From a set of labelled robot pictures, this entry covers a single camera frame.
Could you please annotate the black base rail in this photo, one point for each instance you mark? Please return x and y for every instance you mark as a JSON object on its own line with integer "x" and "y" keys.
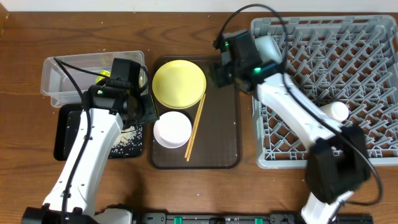
{"x": 274, "y": 218}

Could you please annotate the wooden chopstick right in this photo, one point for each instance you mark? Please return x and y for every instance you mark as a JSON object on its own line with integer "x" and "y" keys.
{"x": 196, "y": 130}

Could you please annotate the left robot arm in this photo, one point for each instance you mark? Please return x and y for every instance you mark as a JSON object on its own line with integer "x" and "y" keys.
{"x": 118, "y": 101}

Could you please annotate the light blue bowl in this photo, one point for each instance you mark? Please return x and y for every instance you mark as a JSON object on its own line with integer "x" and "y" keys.
{"x": 268, "y": 49}

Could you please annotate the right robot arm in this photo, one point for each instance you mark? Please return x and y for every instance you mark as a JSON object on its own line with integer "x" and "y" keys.
{"x": 337, "y": 163}

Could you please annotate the pink bowl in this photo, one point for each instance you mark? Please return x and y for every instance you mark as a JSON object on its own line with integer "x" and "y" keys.
{"x": 172, "y": 130}

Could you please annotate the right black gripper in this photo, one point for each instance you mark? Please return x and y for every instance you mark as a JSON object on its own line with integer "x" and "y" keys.
{"x": 221, "y": 78}

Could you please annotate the black plastic tray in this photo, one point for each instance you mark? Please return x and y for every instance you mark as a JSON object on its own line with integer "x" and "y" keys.
{"x": 67, "y": 128}

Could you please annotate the clear plastic bin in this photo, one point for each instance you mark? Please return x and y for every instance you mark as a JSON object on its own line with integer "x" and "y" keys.
{"x": 56, "y": 85}

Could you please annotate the white rice pile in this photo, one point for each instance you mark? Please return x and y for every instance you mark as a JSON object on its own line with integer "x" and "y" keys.
{"x": 129, "y": 143}

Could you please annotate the white green cup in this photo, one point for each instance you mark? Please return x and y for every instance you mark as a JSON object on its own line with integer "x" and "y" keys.
{"x": 336, "y": 110}

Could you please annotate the dark brown serving tray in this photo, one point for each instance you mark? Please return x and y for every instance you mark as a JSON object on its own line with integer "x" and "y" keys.
{"x": 217, "y": 144}

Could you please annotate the wooden chopstick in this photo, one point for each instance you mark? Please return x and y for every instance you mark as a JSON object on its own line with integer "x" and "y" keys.
{"x": 194, "y": 127}
{"x": 196, "y": 130}

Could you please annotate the green yellow snack wrapper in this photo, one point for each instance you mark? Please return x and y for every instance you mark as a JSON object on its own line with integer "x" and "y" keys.
{"x": 104, "y": 74}

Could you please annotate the wooden chopstick left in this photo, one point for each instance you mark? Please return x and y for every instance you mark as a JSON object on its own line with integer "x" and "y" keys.
{"x": 194, "y": 127}

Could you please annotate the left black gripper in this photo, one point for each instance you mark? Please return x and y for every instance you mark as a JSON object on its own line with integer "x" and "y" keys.
{"x": 148, "y": 109}

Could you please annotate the grey plastic dishwasher rack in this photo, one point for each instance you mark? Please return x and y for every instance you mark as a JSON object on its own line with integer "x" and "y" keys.
{"x": 351, "y": 59}

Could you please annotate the yellow round plate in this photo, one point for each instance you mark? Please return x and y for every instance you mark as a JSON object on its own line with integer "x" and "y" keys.
{"x": 179, "y": 84}

